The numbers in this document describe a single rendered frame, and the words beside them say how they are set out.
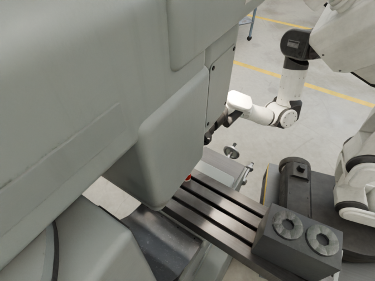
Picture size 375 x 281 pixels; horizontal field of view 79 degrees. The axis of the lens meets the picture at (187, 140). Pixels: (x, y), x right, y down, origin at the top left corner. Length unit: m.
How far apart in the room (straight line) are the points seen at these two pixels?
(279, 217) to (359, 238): 0.82
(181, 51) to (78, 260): 0.27
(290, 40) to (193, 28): 0.68
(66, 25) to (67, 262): 0.24
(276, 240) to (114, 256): 0.58
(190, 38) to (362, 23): 0.54
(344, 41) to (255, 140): 1.82
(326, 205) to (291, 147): 1.10
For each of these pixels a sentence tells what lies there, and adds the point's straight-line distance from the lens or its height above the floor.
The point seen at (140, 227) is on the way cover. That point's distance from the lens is 1.02.
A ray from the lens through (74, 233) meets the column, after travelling 0.32.
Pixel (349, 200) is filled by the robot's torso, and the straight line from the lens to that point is 1.44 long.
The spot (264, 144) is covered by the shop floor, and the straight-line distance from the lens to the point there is 2.49.
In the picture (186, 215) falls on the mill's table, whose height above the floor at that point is 0.90.
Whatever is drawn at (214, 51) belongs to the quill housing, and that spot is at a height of 1.60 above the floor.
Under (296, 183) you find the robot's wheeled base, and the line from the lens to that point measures 1.56.
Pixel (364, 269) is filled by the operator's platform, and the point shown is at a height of 0.40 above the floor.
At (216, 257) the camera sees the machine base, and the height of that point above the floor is 0.20.
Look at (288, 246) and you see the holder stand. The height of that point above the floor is 1.09.
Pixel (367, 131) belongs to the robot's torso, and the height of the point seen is 1.12.
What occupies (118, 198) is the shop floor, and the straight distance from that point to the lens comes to 2.11.
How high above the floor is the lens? 1.80
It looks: 49 degrees down
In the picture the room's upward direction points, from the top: straight up
